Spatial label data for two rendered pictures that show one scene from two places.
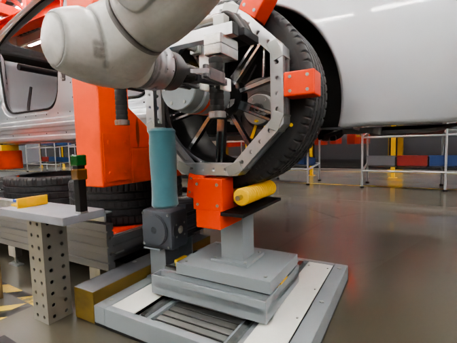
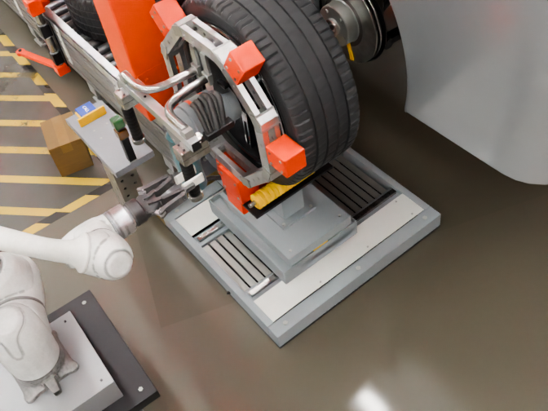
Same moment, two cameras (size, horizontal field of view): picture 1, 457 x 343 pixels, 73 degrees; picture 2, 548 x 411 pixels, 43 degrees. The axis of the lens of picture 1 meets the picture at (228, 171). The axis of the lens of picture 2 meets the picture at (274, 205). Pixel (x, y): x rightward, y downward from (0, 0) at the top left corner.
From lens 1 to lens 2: 1.83 m
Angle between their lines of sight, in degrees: 51
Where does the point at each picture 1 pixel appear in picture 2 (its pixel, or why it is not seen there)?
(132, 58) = not seen: hidden behind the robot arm
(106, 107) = (135, 48)
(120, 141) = (160, 72)
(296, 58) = (288, 119)
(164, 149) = not seen: hidden behind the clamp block
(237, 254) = (280, 212)
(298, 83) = (276, 162)
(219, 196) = (238, 193)
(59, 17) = not seen: hidden behind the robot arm
